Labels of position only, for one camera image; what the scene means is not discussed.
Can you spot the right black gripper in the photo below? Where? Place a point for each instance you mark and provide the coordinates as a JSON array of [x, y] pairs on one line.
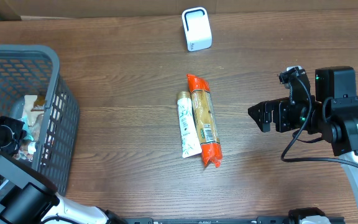
[[278, 115]]

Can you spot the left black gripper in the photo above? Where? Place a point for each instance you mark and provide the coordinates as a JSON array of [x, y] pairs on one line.
[[10, 130]]

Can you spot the teal snack packet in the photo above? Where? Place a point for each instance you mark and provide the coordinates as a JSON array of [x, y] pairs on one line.
[[32, 133]]

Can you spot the beige Pantree snack bag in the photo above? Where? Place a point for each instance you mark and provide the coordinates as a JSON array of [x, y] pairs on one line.
[[33, 108]]

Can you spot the orange pasta packet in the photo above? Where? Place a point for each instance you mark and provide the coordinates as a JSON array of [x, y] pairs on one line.
[[205, 121]]

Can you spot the white tube with gold cap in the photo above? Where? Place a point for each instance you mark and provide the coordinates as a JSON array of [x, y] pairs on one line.
[[189, 139]]

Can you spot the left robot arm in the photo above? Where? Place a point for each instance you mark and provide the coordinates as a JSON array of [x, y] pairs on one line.
[[26, 196]]

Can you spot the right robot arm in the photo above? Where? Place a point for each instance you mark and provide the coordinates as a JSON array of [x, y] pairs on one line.
[[331, 112]]

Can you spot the white barcode scanner stand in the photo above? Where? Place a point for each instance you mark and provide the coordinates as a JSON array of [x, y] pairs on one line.
[[197, 29]]

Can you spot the grey plastic shopping basket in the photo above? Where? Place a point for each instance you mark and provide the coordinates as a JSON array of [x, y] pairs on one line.
[[35, 70]]

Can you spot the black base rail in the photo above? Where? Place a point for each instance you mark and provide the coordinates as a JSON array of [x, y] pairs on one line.
[[258, 220]]

